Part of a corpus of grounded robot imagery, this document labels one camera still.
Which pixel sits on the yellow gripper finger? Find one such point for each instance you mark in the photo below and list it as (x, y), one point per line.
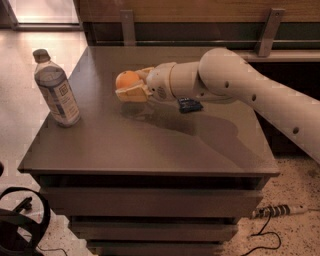
(142, 74)
(134, 92)

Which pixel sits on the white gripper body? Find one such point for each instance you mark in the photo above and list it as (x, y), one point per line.
(160, 82)

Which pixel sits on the orange fruit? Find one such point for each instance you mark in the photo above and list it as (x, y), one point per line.
(126, 79)

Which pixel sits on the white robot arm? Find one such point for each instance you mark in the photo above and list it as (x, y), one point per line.
(222, 75)

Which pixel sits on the clear plastic water bottle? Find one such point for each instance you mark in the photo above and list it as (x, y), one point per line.
(52, 81)

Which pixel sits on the dark blue snack packet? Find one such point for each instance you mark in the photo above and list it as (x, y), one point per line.
(187, 105)

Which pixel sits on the grey drawer cabinet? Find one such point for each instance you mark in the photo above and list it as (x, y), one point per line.
(145, 179)

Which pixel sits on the white power strip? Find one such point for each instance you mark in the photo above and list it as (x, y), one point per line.
(279, 210)

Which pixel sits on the left metal bracket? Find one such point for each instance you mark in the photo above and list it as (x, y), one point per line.
(128, 27)

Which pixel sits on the metal bracket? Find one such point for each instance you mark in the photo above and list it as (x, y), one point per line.
(264, 45)
(128, 27)

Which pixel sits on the wooden wall shelf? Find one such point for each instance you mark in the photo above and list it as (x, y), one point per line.
(235, 24)

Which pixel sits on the right metal bracket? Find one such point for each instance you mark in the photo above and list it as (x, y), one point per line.
(264, 45)

